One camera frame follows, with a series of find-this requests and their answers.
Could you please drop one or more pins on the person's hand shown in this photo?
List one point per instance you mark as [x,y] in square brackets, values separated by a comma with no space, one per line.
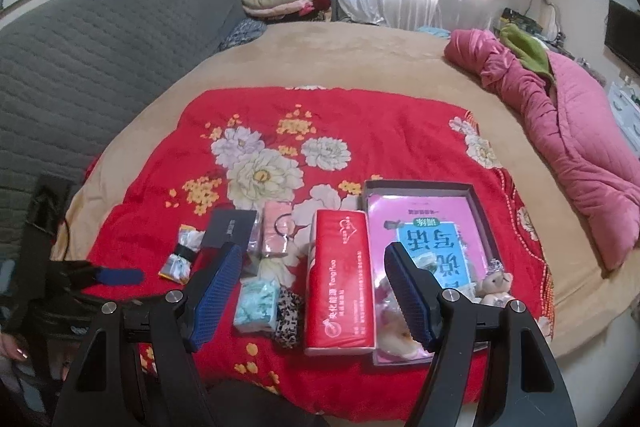
[10,349]

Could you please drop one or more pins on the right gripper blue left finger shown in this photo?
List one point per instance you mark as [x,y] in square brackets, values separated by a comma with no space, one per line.
[208,292]

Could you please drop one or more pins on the white drawer cabinet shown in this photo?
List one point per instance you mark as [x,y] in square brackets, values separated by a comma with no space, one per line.
[625,108]

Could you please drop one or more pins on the beige bear plush pink dress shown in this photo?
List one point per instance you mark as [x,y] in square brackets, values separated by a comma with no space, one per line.
[494,289]

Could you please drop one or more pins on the green tissue pack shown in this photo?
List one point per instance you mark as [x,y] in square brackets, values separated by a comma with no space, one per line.
[257,307]
[426,261]

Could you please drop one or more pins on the dark blue gift box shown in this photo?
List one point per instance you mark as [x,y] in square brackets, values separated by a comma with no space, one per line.
[232,225]

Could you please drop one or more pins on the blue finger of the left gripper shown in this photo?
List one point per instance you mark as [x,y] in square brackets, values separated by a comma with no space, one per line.
[118,277]

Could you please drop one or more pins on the peach puff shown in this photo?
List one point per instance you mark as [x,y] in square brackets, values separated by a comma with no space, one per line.
[395,344]

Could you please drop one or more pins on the pink quilted comforter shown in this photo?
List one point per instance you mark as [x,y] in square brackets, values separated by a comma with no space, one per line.
[573,129]

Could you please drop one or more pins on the black wall television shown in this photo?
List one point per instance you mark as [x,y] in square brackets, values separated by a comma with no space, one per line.
[622,34]

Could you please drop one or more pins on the tan round bed mattress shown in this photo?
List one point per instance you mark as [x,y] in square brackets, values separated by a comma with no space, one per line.
[590,306]

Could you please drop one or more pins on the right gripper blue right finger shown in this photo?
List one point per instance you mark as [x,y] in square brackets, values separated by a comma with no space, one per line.
[416,291]

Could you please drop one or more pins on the red floral blanket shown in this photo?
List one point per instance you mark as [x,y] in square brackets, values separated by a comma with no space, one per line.
[312,150]

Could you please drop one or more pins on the green cloth on comforter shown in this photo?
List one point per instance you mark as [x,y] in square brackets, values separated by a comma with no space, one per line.
[529,51]

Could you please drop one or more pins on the leopard print scrunchie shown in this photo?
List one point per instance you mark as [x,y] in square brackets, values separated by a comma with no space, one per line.
[290,319]

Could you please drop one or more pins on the pink hair ties pack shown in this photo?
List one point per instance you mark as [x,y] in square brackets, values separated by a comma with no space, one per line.
[278,227]

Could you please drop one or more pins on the grey shallow box tray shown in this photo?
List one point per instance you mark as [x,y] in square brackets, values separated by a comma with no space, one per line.
[446,188]

